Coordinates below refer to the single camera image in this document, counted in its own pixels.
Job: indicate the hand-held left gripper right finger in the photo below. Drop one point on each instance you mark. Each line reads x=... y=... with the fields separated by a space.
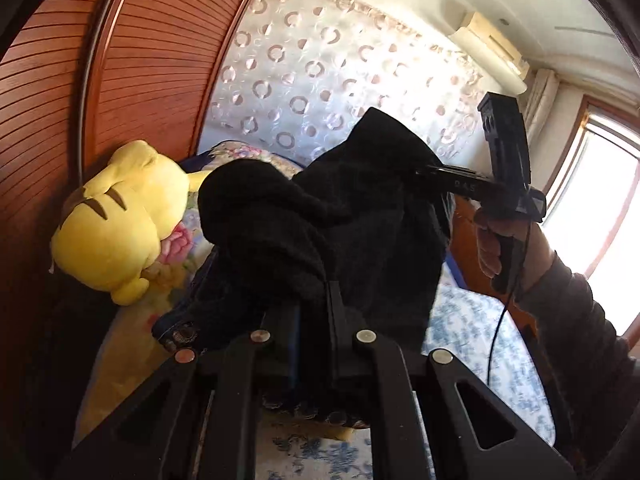
x=335 y=320

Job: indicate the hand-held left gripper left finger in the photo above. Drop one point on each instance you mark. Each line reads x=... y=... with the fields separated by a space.
x=280 y=345

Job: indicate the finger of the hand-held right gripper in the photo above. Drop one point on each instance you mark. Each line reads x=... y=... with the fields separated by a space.
x=460 y=182

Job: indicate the black t-shirt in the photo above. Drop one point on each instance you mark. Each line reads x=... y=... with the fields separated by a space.
x=350 y=220

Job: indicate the person's right forearm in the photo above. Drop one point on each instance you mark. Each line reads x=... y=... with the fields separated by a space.
x=580 y=340

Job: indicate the person's right hand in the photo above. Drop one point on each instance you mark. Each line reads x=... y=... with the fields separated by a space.
x=487 y=250

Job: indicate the pale floral window curtain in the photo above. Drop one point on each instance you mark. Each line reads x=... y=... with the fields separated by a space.
x=540 y=105

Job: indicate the window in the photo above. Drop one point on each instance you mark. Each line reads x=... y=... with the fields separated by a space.
x=595 y=185

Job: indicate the dark medallion patterned quilt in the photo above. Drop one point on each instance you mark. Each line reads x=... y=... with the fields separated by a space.
x=175 y=330

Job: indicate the beige air conditioner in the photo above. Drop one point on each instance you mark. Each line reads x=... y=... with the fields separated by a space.
x=500 y=40

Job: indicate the blue floral bed sheet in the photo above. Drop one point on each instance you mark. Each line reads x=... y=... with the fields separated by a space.
x=475 y=360

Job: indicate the pink floral quilt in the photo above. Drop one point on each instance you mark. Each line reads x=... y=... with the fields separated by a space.
x=125 y=355

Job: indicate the circle patterned sheer curtain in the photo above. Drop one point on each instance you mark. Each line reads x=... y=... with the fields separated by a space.
x=325 y=60

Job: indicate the yellow plush toy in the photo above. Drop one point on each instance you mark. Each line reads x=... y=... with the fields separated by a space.
x=115 y=230

